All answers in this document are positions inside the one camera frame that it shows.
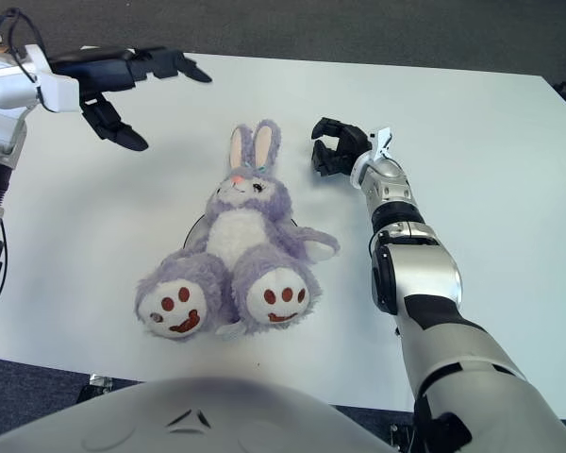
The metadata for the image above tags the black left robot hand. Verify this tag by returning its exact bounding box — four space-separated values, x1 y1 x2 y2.
46 45 213 152

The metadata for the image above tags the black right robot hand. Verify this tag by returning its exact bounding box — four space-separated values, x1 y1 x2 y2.
310 117 374 178

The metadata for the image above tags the purple plush bunny doll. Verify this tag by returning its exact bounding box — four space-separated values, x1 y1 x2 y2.
134 118 341 341

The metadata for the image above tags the white plate with black rim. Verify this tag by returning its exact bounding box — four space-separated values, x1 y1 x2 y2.
181 214 299 254

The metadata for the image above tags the grey robot torso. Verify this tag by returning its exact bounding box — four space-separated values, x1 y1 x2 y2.
0 377 397 453

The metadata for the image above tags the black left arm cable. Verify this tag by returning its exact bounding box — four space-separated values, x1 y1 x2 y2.
0 8 46 322

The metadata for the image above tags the metal table leg bracket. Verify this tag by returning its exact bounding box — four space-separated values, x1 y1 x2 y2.
77 372 114 402
389 422 416 453

